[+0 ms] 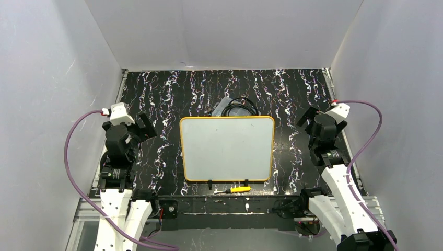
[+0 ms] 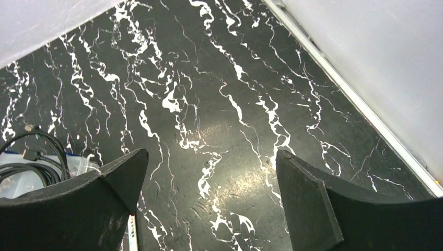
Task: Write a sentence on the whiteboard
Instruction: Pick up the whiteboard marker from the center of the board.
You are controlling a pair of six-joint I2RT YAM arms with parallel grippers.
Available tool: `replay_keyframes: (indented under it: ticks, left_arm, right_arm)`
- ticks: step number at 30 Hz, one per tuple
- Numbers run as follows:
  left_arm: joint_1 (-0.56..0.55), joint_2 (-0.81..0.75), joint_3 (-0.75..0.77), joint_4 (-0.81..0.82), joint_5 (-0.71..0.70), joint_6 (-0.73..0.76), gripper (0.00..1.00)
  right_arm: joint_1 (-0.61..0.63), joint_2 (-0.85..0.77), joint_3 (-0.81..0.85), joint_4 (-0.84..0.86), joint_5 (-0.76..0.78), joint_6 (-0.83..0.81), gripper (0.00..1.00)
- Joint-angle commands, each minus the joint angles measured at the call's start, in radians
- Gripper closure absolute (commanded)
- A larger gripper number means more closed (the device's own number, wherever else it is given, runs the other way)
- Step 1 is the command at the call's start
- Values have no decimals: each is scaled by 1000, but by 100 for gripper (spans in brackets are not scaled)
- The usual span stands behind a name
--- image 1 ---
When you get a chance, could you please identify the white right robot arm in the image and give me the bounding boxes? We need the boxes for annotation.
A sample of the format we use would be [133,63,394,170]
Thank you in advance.
[297,103,398,250]

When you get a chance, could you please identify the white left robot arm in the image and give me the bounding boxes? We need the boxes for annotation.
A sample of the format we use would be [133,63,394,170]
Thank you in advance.
[94,111,157,250]

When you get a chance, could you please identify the yellow framed whiteboard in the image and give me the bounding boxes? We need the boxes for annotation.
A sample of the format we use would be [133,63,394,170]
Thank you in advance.
[180,116,275,182]

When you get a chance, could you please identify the clear plastic screw box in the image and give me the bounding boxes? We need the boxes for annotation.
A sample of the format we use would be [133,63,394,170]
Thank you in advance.
[209,96,261,117]

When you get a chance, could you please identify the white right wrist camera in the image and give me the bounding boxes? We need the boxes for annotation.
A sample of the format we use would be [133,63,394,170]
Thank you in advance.
[325,102,350,124]

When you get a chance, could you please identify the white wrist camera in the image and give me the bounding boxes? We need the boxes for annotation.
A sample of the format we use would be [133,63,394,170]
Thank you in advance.
[110,102,135,126]
[325,102,350,124]

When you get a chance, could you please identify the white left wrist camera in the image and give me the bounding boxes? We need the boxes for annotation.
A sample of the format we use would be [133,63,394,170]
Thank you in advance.
[110,102,135,126]

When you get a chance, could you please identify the black coiled cable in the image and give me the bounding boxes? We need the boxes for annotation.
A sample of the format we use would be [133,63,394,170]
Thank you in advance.
[221,97,259,118]

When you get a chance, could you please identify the yellow handled screwdriver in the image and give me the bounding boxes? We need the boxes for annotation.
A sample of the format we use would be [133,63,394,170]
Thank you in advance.
[214,186,251,195]

